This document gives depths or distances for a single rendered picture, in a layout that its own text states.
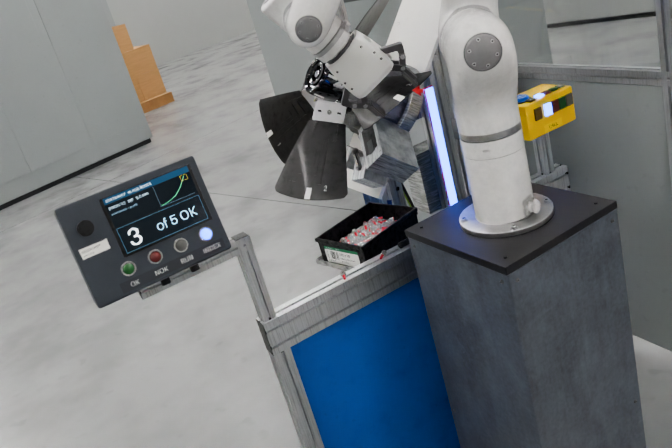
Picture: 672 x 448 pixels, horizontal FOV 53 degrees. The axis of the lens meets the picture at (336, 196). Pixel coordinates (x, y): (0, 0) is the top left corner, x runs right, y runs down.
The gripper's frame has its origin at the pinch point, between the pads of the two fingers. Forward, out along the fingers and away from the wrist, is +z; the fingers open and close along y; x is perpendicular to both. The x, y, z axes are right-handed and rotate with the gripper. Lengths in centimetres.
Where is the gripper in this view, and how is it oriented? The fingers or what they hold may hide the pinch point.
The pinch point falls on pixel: (396, 96)
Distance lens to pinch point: 135.6
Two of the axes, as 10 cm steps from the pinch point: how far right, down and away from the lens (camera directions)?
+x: 0.3, 5.4, -8.4
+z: 7.5, 5.5, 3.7
